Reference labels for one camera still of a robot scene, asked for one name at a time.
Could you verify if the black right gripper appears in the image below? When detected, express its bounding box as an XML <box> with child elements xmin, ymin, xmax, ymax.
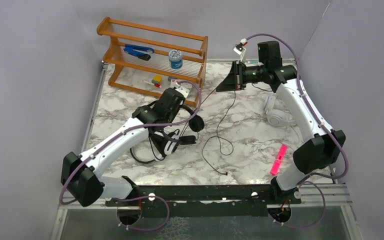
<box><xmin>216</xmin><ymin>60</ymin><xmax>268</xmax><ymax>92</ymax></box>

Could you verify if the white black gaming headset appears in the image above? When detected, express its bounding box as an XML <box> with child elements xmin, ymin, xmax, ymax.
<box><xmin>129</xmin><ymin>129</ymin><xmax>180</xmax><ymax>164</ymax></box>

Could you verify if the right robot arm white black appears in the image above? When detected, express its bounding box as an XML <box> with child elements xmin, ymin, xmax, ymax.
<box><xmin>216</xmin><ymin>40</ymin><xmax>346</xmax><ymax>204</ymax></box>

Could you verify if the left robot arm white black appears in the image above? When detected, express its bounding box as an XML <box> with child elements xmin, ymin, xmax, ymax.
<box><xmin>59</xmin><ymin>86</ymin><xmax>190</xmax><ymax>207</ymax></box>

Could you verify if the white over-ear headphones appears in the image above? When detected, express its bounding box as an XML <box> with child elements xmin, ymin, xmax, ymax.
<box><xmin>264</xmin><ymin>93</ymin><xmax>297</xmax><ymax>127</ymax></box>

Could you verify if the small blue grey block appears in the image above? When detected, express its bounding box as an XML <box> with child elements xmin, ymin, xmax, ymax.
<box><xmin>167</xmin><ymin>76</ymin><xmax>177</xmax><ymax>82</ymax></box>

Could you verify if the blue lidded jar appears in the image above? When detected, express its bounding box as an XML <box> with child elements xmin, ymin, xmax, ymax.
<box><xmin>167</xmin><ymin>49</ymin><xmax>183</xmax><ymax>69</ymax></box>

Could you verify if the yellow grey small object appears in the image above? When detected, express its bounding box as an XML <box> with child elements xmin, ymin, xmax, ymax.
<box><xmin>151</xmin><ymin>75</ymin><xmax>163</xmax><ymax>85</ymax></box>

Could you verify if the red white marker pen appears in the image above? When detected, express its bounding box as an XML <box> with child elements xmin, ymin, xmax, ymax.
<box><xmin>143</xmin><ymin>80</ymin><xmax>162</xmax><ymax>89</ymax></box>

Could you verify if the wooden orange shelf rack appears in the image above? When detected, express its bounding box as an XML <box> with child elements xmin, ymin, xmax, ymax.
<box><xmin>96</xmin><ymin>16</ymin><xmax>209</xmax><ymax>97</ymax></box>

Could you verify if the blue black hand tool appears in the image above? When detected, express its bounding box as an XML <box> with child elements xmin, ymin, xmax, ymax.
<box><xmin>123</xmin><ymin>44</ymin><xmax>155</xmax><ymax>61</ymax></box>

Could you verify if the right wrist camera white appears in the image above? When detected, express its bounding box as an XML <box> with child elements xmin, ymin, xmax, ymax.
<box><xmin>232</xmin><ymin>38</ymin><xmax>248</xmax><ymax>62</ymax></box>

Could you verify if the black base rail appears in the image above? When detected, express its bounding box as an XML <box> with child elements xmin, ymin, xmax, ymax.
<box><xmin>105</xmin><ymin>184</ymin><xmax>302</xmax><ymax>219</ymax></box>

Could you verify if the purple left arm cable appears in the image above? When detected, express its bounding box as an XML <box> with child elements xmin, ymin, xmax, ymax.
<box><xmin>58</xmin><ymin>80</ymin><xmax>203</xmax><ymax>232</ymax></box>

